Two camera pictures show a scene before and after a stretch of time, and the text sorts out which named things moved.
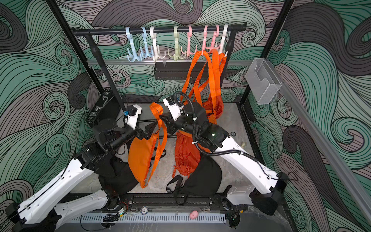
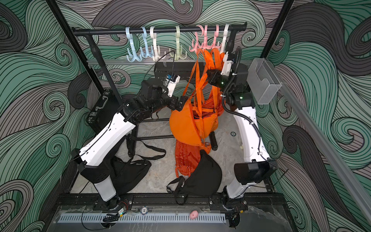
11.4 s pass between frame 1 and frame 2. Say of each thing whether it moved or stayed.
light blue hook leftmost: stayed
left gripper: moved
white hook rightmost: stayed
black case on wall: stayed
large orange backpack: moved
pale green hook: stayed
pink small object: stayed
